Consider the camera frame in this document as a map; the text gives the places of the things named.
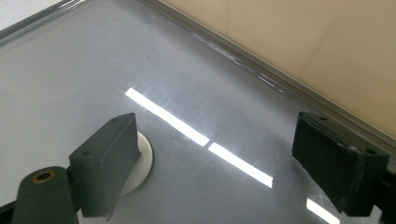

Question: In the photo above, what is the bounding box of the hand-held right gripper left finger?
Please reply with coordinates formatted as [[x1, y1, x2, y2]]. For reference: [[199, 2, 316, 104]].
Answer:
[[12, 112, 143, 224]]

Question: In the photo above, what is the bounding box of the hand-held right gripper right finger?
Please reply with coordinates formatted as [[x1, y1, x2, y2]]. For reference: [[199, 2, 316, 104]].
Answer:
[[291, 111, 396, 224]]

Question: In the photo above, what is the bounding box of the clear plastic box lid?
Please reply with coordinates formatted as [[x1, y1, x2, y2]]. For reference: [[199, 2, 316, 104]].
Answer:
[[0, 0, 396, 224]]

